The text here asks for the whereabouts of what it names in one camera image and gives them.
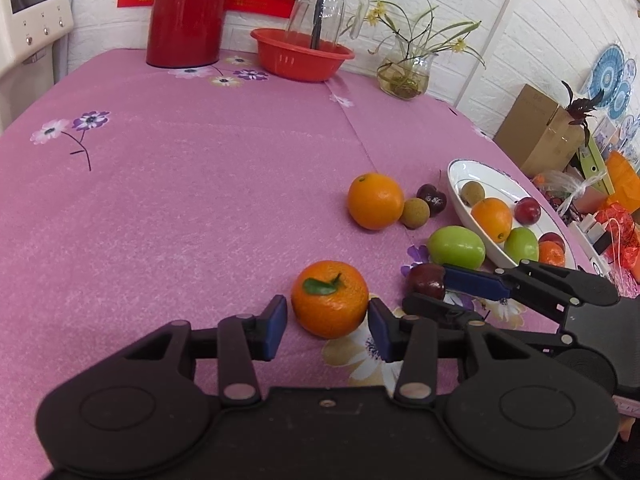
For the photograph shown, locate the mandarin orange with leaf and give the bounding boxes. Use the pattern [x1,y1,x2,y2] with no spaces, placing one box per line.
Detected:
[291,260,369,339]

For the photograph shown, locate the orange on plate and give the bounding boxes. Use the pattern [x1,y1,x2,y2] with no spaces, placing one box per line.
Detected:
[471,197,513,244]

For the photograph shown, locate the clear glass pitcher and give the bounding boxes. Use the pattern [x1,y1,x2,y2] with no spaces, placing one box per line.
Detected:
[285,0,370,50]

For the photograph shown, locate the cardboard box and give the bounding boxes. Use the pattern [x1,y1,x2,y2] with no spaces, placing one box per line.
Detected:
[494,84,585,178]

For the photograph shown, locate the pink floral tablecloth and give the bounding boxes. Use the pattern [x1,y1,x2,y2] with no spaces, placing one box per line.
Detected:
[1,50,529,479]

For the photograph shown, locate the white power strip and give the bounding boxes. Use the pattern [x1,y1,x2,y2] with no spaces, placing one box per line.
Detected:
[568,214,611,278]

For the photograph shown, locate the dark red plum plate edge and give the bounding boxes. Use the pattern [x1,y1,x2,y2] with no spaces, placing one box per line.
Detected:
[538,232,565,250]

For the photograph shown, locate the small mandarin on plate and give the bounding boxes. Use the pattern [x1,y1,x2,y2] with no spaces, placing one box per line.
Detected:
[538,240,565,268]

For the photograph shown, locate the red mesh bag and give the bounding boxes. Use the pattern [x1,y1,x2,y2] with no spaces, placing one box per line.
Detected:
[596,202,639,282]

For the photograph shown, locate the green apple on table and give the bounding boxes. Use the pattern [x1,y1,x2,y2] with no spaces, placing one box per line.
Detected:
[426,226,486,270]

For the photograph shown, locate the brown longan on plate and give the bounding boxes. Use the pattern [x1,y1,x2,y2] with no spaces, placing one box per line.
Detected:
[459,181,486,208]

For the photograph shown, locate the dark purple leaf plant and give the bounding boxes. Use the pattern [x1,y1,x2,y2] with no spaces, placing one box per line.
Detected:
[561,80,604,146]

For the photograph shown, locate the blue patterned wall plates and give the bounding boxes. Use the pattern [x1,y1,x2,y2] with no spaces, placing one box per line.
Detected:
[584,44,639,171]

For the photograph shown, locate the white appliance with buttons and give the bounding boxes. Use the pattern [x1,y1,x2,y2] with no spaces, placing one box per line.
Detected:
[1,0,74,77]

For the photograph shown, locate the red thermos jug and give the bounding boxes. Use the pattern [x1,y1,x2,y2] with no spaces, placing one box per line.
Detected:
[146,0,226,68]

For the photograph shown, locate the dark red cherry pair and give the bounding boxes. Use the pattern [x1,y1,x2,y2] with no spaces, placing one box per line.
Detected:
[416,183,448,217]

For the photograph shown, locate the white oval plate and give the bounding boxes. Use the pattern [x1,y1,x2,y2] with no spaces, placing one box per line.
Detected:
[447,159,577,269]

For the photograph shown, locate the green apple on plate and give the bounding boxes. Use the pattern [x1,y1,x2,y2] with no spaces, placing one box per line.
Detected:
[503,226,539,264]

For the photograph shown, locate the green file box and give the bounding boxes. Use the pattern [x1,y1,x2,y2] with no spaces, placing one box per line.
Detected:
[577,136,614,196]

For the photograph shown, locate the red plum on plate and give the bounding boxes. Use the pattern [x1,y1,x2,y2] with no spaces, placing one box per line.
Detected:
[513,197,541,226]

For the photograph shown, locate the glass vase with orchid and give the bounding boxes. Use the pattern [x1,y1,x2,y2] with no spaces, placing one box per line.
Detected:
[364,0,485,101]

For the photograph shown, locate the orange plastic bag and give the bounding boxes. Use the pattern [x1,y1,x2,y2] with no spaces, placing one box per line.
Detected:
[606,152,640,214]

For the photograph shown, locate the red plastic basket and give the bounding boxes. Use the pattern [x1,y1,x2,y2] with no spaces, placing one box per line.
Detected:
[250,27,355,82]

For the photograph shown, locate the brown longan on table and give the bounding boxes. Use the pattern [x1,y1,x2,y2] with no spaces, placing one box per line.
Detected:
[399,197,431,230]

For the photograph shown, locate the large smooth orange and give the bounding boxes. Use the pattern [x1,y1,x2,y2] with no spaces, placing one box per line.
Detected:
[347,172,405,231]

